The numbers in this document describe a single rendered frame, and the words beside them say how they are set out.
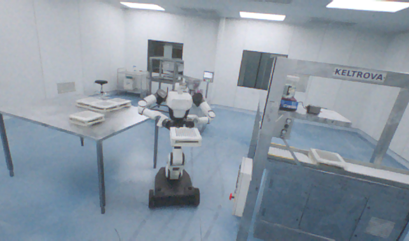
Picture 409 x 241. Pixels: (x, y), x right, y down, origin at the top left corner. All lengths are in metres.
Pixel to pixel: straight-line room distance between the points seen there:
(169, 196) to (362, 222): 1.86
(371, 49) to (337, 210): 5.94
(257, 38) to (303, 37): 1.34
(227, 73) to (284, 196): 5.42
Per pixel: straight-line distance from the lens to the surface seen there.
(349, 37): 7.41
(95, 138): 2.10
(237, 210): 1.14
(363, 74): 1.07
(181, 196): 2.46
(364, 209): 2.32
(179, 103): 2.21
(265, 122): 1.03
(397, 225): 2.50
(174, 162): 2.27
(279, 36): 7.00
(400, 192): 2.25
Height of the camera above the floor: 1.73
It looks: 18 degrees down
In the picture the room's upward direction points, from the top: 7 degrees clockwise
